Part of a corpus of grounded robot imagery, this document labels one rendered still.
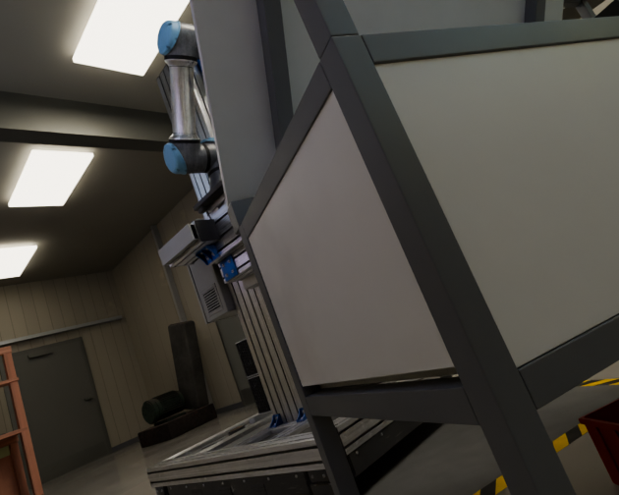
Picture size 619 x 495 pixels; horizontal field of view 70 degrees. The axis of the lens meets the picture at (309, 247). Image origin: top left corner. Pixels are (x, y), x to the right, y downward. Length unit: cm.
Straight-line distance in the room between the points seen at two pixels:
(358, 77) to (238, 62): 57
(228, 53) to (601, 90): 70
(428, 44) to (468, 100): 8
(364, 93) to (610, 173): 36
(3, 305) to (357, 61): 906
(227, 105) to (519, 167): 67
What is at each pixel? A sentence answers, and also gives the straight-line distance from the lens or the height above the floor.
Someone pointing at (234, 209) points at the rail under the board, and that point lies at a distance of 104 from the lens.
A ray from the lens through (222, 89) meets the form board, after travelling 104.
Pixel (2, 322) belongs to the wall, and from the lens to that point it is 930.
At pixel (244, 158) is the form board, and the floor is 95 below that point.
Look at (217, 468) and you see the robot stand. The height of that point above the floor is 18.
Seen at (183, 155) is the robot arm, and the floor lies 131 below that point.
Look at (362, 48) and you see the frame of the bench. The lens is 55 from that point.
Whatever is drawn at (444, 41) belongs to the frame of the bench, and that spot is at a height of 78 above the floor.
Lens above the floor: 50
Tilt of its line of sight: 12 degrees up
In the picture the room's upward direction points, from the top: 22 degrees counter-clockwise
